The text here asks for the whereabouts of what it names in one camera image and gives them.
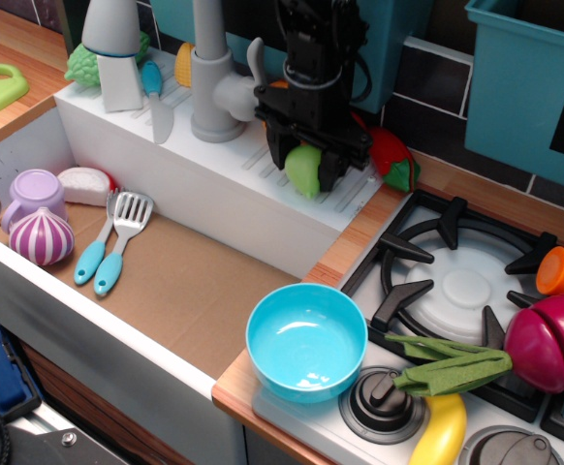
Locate purple toy cup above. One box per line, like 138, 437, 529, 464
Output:
1, 169, 68, 234

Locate turquoise plastic bowl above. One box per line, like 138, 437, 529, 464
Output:
245, 283, 368, 404

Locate toy fork blue handle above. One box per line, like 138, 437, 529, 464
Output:
74, 189, 122, 286

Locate toy knife blue handle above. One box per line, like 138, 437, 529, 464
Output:
141, 60, 174, 144

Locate green toy artichoke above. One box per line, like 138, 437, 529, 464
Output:
64, 31, 150, 87

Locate white toy sink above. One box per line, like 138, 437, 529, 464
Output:
0, 49, 382, 464

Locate green toy pear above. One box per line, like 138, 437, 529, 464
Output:
284, 144, 322, 199

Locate grey toy faucet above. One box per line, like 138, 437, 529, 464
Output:
191, 1, 266, 143

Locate white toy stove top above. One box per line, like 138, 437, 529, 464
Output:
253, 191, 564, 464

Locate magenta toy beet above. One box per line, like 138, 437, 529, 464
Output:
504, 294, 564, 394

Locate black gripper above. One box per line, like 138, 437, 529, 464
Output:
266, 58, 372, 192

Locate yellow toy corn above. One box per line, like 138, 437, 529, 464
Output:
174, 43, 194, 88

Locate yellow toy banana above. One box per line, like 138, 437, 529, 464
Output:
409, 394, 467, 465

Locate grey stove knob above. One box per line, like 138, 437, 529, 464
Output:
338, 366, 426, 446
458, 426, 564, 465

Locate teal bin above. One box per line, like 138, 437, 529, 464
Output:
150, 0, 433, 113
465, 1, 564, 185

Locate teal bin centre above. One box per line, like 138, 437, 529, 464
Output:
150, 0, 433, 113

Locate toy spatula blue handle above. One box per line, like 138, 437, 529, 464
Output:
94, 192, 154, 295

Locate green felt leaves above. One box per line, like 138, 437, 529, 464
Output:
385, 335, 513, 397

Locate white red toy cheese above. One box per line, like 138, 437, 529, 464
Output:
58, 167, 116, 206

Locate teal bin right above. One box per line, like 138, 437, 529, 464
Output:
465, 1, 564, 185

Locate purple striped toy onion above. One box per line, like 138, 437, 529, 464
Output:
9, 207, 75, 266

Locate brown cardboard sheet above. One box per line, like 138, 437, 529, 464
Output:
0, 204, 294, 379

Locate black stove grate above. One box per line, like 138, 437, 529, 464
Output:
343, 191, 564, 441

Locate orange toy carrot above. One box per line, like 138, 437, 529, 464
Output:
536, 246, 564, 295

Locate orange toy pumpkin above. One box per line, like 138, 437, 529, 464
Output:
256, 79, 289, 128

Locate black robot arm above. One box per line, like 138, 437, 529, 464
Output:
254, 1, 372, 192

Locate red toy pepper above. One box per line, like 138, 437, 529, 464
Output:
351, 112, 421, 193

